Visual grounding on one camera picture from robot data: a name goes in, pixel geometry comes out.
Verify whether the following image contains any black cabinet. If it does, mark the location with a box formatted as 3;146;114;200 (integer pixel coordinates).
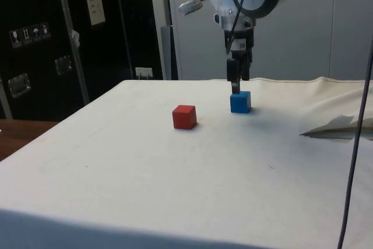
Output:
0;0;164;122

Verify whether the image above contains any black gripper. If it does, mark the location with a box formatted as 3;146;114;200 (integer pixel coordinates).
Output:
224;27;255;95

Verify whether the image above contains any blue cube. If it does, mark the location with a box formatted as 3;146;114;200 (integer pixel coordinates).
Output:
230;90;252;114

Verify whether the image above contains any black cable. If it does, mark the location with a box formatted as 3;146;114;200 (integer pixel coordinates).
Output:
337;47;373;249
226;0;259;55

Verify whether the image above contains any red cube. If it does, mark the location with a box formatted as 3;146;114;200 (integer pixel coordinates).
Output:
172;104;198;130

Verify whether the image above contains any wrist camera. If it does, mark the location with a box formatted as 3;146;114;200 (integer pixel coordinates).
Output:
178;0;210;16

